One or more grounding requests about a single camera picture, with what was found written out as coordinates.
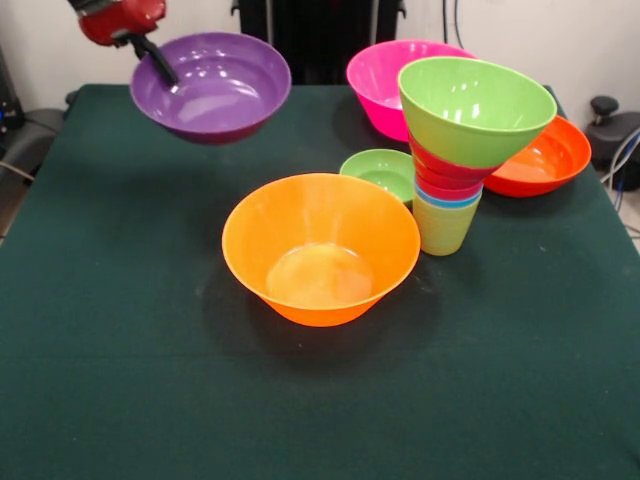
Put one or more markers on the red cup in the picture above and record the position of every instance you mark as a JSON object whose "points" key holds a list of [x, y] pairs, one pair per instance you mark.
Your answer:
{"points": [[445, 191]]}

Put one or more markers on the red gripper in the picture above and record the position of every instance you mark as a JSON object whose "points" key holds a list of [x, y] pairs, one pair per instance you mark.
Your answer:
{"points": [[117, 25]]}

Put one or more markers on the dark green tablecloth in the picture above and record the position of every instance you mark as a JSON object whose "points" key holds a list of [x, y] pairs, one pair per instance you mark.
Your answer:
{"points": [[150, 390]]}

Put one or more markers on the black table clamp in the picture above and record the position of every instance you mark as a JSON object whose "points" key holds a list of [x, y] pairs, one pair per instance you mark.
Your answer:
{"points": [[72, 97]]}

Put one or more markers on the large green bowl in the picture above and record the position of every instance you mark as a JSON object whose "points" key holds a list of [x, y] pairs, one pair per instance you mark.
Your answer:
{"points": [[475, 135]]}

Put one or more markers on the large orange bowl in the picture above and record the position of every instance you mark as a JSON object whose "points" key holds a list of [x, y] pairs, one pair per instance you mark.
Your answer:
{"points": [[320, 235]]}

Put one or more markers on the black electronics box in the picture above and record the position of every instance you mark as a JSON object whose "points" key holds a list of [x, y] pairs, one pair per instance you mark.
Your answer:
{"points": [[9, 110]]}

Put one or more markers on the small red bowl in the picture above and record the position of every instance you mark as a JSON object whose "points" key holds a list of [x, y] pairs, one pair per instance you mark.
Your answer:
{"points": [[440, 167]]}

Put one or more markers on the black equipment with knob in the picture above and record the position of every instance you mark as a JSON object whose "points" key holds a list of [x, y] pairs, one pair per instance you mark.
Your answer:
{"points": [[617, 137]]}

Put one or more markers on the small green bowl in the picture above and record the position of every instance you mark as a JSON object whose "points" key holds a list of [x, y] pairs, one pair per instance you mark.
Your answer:
{"points": [[380, 172]]}

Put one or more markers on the purple bowl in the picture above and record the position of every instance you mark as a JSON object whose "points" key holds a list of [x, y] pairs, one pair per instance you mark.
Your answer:
{"points": [[220, 100]]}

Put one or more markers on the blue cup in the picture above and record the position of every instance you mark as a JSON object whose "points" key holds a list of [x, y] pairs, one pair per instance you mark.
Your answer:
{"points": [[425, 196]]}

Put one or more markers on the red-orange bowl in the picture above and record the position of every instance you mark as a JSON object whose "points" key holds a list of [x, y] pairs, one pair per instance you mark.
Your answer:
{"points": [[545, 165]]}

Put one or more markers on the pink bowl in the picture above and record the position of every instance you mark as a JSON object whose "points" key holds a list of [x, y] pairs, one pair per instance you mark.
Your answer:
{"points": [[375, 85]]}

